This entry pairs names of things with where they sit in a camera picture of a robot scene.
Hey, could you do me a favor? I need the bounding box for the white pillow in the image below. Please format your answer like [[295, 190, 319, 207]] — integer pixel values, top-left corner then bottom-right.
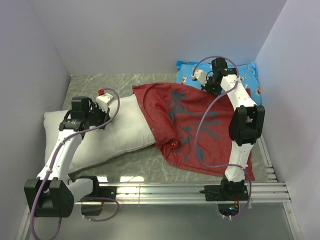
[[53, 94, 156, 173]]

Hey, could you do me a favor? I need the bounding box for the red pillowcase with grey print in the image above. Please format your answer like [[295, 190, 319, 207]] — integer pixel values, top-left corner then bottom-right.
[[131, 81, 256, 182]]

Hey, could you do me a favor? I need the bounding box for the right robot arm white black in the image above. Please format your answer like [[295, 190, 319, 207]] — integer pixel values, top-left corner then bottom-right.
[[192, 56, 266, 200]]

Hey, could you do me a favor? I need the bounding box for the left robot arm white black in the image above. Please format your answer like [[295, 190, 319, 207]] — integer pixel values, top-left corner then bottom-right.
[[24, 96, 111, 218]]

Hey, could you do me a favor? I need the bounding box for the blue cartoon print pillow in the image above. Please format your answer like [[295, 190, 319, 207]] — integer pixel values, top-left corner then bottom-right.
[[176, 61, 262, 105]]

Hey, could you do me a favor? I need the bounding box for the right control board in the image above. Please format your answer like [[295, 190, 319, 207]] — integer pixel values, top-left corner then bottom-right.
[[217, 203, 240, 217]]

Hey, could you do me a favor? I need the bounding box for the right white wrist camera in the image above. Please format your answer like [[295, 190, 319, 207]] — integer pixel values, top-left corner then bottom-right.
[[192, 69, 207, 84]]

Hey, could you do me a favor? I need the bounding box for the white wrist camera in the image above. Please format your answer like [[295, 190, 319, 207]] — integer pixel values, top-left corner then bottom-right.
[[95, 89, 114, 112], [192, 69, 207, 84]]

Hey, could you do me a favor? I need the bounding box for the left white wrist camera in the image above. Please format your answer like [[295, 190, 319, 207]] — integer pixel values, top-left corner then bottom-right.
[[95, 89, 114, 112]]

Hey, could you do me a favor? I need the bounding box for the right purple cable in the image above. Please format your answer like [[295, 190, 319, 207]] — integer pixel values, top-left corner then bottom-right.
[[190, 55, 252, 220]]

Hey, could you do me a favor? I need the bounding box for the purple cable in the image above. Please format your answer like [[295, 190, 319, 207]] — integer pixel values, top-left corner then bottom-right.
[[29, 87, 122, 240], [190, 55, 252, 220]]

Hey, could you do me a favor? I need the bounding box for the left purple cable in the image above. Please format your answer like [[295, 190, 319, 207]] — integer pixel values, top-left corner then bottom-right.
[[29, 87, 122, 240]]

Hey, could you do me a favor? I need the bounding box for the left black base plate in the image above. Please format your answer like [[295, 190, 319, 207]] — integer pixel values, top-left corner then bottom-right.
[[79, 185, 117, 202]]

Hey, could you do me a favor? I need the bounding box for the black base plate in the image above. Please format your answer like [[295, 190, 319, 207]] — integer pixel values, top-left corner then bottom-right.
[[204, 185, 249, 202], [79, 185, 117, 202]]

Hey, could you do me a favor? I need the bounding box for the aluminium rail frame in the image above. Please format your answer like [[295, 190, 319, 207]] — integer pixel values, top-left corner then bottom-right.
[[17, 138, 303, 240]]

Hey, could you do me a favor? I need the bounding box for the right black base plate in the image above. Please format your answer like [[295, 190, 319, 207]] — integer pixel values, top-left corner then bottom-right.
[[204, 185, 249, 202]]

